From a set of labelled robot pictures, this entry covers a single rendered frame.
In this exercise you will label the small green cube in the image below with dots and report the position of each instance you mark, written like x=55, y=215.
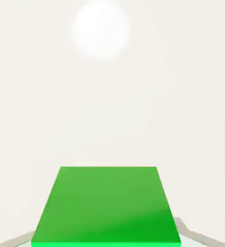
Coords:
x=106, y=208

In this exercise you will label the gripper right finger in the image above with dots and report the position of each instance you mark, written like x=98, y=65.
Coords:
x=191, y=240

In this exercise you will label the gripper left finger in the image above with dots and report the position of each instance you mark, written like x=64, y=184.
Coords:
x=22, y=242

